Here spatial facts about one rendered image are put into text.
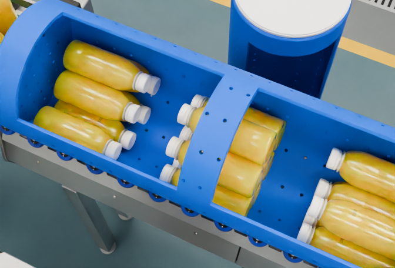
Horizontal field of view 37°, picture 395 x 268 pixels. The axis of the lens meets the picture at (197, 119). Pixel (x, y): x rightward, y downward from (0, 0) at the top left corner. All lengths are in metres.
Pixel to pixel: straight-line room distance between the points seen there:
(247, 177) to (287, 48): 0.42
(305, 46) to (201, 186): 0.50
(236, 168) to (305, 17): 0.46
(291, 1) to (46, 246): 1.33
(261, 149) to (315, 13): 0.45
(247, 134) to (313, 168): 0.25
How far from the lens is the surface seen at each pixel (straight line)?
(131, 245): 2.22
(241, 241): 1.25
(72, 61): 1.23
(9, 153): 1.46
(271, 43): 1.38
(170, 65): 1.26
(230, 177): 1.07
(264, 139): 1.05
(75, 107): 1.28
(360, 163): 1.11
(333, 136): 1.22
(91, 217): 1.84
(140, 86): 1.19
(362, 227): 1.07
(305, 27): 1.37
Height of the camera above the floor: 2.12
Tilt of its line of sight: 62 degrees down
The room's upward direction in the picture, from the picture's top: 2 degrees counter-clockwise
